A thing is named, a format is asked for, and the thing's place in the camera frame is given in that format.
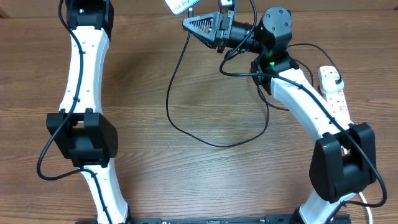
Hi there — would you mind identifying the blue screen smartphone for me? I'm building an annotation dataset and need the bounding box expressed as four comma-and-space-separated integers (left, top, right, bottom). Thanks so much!
165, 0, 200, 15

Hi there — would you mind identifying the black charging cable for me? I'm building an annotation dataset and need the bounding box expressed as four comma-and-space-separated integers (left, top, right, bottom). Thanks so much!
165, 8, 343, 148

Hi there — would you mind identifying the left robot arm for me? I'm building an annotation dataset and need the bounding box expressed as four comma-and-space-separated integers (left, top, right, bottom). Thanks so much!
37, 0, 132, 223

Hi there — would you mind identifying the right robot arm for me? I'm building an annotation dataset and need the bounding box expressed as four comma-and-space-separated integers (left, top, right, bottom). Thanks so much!
182, 4, 381, 223

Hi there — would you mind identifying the white charger plug adapter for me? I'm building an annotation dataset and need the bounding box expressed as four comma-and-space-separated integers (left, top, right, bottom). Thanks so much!
320, 77, 345, 94

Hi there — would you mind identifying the white power strip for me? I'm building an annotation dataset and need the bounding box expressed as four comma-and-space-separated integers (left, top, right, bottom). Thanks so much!
318, 65, 351, 121

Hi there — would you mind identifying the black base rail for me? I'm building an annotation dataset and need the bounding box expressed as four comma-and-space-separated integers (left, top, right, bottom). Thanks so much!
75, 213, 352, 224

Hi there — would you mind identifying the white power strip cord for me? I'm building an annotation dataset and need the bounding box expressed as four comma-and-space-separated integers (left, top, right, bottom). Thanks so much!
357, 191, 374, 224

